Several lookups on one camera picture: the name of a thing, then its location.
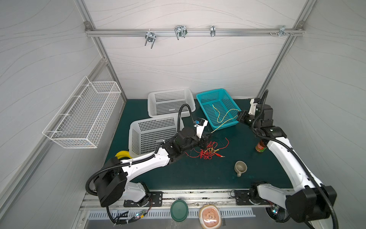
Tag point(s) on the white plastic basket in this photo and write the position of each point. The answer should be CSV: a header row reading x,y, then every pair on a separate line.
x,y
169,101
146,134

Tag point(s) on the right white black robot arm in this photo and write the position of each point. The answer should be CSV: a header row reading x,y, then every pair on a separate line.
x,y
310,199

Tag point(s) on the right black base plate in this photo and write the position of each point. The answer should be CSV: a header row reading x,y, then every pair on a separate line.
x,y
245,197

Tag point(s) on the aluminium cross rail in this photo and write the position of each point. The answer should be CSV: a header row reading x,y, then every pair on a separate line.
x,y
190,32

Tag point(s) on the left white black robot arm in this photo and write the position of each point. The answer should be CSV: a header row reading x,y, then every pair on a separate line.
x,y
114,181

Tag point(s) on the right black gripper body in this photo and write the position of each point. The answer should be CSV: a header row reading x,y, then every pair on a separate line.
x,y
244,117

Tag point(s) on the white wire wall basket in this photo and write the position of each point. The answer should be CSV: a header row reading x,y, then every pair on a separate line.
x,y
82,119

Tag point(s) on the metal u-bolt clamp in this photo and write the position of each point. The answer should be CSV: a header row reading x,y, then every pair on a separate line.
x,y
180,31
150,37

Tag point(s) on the left metal u-bolt clamp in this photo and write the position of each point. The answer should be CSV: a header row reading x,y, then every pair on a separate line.
x,y
150,37

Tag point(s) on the teal plastic basket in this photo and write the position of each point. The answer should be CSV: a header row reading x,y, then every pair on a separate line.
x,y
219,108

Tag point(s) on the middle metal u-bolt clamp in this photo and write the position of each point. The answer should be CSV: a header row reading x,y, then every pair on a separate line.
x,y
180,31

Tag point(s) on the right metal bracket clamp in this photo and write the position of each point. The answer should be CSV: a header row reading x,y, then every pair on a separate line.
x,y
282,32

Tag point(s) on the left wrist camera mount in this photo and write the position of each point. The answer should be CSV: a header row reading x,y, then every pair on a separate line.
x,y
200,125

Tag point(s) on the green round lid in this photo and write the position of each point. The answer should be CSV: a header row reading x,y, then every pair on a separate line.
x,y
179,210

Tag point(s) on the brown sauce bottle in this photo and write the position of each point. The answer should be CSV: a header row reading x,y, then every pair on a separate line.
x,y
261,146

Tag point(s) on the pink lidded food container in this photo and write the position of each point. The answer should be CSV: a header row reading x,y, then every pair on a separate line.
x,y
210,217

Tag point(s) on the beige ceramic mug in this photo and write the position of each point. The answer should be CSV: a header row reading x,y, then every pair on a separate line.
x,y
240,168

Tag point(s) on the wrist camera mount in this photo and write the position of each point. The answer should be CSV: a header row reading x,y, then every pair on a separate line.
x,y
200,125
253,103

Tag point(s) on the loose wiring harness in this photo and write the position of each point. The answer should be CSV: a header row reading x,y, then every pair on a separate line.
x,y
125,218

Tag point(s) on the small metal hook clamp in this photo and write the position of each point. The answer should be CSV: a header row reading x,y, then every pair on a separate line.
x,y
212,31

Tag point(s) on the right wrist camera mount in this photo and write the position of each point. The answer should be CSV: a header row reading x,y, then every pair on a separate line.
x,y
253,103

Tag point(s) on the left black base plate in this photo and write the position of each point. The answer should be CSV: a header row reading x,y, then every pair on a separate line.
x,y
154,199

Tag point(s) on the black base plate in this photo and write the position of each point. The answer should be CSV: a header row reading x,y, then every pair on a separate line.
x,y
154,199
245,197

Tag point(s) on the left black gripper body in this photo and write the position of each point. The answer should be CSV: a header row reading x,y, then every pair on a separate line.
x,y
194,142

